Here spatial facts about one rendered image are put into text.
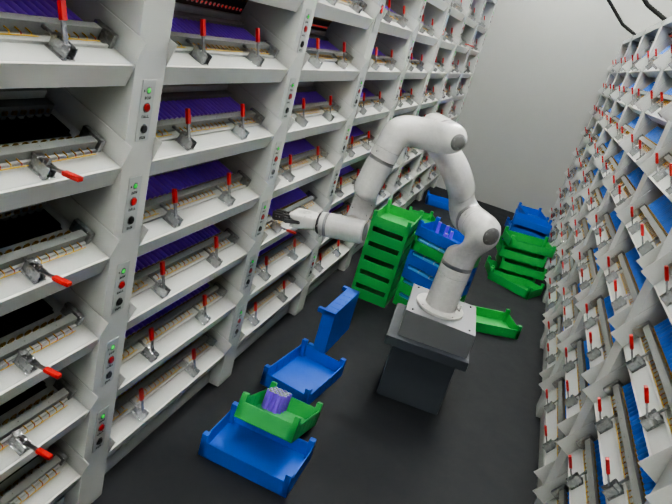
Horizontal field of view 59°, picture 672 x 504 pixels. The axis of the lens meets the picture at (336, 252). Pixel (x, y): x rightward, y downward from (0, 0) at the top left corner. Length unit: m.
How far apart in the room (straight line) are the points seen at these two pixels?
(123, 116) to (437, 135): 1.04
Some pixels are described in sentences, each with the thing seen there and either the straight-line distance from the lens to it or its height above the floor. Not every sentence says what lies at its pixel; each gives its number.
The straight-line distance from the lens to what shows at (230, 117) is 1.71.
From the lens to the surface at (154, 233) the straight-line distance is 1.46.
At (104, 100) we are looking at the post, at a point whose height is 1.05.
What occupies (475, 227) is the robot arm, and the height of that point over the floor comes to 0.76.
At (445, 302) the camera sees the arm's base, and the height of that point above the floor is 0.44.
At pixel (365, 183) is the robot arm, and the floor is 0.84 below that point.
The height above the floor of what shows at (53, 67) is 1.12.
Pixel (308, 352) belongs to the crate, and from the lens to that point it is 2.49.
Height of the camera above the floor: 1.31
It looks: 21 degrees down
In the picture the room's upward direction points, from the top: 16 degrees clockwise
